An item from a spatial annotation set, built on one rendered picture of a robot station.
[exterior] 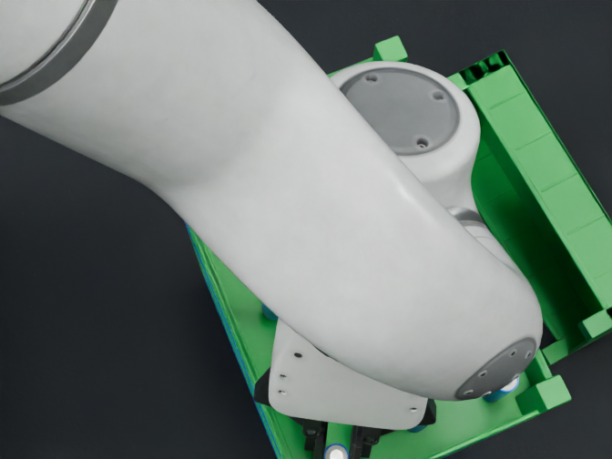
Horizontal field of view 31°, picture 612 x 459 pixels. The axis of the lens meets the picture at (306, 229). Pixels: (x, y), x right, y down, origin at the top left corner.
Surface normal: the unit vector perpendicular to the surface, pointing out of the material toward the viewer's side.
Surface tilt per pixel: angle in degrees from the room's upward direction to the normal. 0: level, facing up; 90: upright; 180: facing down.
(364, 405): 69
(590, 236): 0
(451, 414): 0
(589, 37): 0
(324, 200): 30
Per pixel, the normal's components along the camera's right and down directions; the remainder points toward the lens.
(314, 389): -0.20, 0.76
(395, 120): 0.07, -0.64
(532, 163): 0.01, -0.25
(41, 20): 0.59, 0.57
